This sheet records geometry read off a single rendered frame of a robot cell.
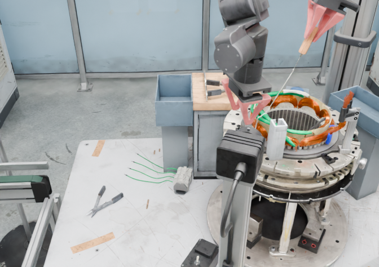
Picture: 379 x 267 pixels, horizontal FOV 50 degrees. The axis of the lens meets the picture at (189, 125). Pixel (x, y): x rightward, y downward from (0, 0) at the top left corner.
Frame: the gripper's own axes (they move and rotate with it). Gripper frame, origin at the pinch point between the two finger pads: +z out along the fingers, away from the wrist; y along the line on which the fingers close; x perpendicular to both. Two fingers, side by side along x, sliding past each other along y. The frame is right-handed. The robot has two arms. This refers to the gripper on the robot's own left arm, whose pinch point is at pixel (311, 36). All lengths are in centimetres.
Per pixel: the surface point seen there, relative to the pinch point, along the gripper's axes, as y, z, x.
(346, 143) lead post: 16.2, 17.2, -6.7
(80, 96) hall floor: -70, 143, 219
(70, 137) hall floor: -62, 147, 162
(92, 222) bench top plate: -30, 70, 5
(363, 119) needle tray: 29.4, 17.2, 14.9
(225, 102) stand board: -5.8, 28.3, 20.7
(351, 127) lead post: 14.8, 13.1, -7.2
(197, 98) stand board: -13.1, 30.8, 22.7
